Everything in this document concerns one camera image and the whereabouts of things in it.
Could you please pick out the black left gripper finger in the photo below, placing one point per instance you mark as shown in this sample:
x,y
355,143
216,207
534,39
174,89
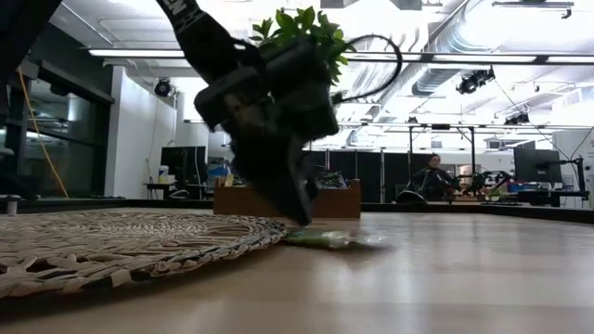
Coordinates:
x,y
297,195
253,167

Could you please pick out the yellow green tea packet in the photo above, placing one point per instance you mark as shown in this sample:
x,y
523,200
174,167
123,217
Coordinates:
x,y
228,181
329,239

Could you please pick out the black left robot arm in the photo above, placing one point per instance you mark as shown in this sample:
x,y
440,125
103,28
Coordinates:
x,y
204,37

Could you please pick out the black background robot arm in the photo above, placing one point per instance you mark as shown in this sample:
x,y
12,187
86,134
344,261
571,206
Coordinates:
x,y
485,178

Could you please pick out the brown wooden three-compartment box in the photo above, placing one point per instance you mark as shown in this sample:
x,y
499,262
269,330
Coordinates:
x,y
339,204

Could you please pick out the green potted plant black pot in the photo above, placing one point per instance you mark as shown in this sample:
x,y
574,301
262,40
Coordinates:
x,y
320,32

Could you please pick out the black computer monitor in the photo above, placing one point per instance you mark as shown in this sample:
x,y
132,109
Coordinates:
x,y
183,160
537,164

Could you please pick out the white plastic bottle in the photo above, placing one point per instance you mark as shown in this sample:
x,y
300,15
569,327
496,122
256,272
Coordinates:
x,y
163,174

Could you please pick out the black office chair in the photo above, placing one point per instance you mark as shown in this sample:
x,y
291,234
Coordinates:
x,y
410,197

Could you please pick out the round woven straw placemat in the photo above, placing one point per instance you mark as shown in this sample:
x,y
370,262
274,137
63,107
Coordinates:
x,y
139,241

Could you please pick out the person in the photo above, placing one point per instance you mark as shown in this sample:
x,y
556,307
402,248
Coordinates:
x,y
434,178

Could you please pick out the ceiling light strip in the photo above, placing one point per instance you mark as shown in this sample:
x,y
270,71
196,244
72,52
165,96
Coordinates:
x,y
134,52

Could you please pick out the blue storage bin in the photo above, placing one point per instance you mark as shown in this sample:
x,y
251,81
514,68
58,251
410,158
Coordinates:
x,y
522,187

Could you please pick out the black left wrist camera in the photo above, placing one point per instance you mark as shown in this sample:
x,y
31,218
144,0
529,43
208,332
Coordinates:
x,y
227,97

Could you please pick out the dome security camera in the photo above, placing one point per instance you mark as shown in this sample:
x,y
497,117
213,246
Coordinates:
x,y
162,87

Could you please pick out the black aluminium table frame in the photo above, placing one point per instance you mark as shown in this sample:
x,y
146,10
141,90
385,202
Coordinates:
x,y
116,203

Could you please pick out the black background station frame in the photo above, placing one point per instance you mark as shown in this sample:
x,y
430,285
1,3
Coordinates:
x,y
441,126

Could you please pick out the black ceiling camera rig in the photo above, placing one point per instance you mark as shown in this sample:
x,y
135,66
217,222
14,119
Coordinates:
x,y
517,118
475,80

